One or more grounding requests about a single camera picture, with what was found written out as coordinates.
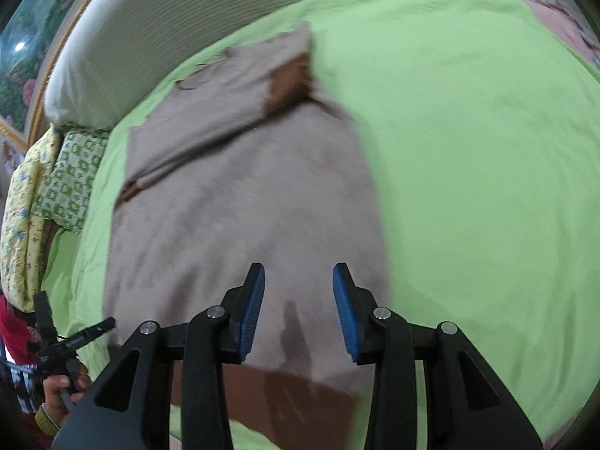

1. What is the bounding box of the yellow printed quilt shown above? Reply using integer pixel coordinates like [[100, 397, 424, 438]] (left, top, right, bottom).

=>
[[0, 122, 87, 312]]

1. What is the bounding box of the beige knit sweater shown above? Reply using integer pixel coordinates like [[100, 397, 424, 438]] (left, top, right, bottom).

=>
[[102, 23, 391, 450]]

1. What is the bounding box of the gold framed flower painting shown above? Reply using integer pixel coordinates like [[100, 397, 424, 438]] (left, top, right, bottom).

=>
[[0, 0, 125, 148]]

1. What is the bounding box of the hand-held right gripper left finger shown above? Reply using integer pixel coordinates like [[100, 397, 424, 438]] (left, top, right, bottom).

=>
[[51, 262, 266, 450]]

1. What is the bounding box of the person's left hand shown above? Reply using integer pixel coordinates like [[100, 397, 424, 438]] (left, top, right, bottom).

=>
[[42, 371, 93, 432]]

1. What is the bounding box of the green checked print pillow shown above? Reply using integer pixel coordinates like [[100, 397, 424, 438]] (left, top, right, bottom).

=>
[[35, 130, 111, 235]]

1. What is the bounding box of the pink cloth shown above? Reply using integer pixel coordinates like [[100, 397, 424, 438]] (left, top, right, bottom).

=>
[[508, 0, 600, 73]]

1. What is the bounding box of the light green bed sheet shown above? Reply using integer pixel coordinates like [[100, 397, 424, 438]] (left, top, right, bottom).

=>
[[42, 0, 600, 450]]

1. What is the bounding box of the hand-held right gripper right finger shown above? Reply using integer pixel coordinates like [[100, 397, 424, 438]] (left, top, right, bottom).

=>
[[333, 262, 545, 450]]

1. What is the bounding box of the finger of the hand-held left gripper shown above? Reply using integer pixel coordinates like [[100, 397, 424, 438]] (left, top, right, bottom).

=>
[[34, 291, 56, 344], [56, 317, 116, 350]]

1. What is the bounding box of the striped grey headboard cushion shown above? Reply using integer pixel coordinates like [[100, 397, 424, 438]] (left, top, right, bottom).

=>
[[44, 0, 507, 129]]

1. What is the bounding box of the red cloth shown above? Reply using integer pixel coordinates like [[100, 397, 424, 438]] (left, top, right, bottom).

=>
[[0, 294, 43, 369]]

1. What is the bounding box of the person's left forearm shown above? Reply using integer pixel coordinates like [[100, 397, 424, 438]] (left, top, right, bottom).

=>
[[34, 402, 63, 438]]

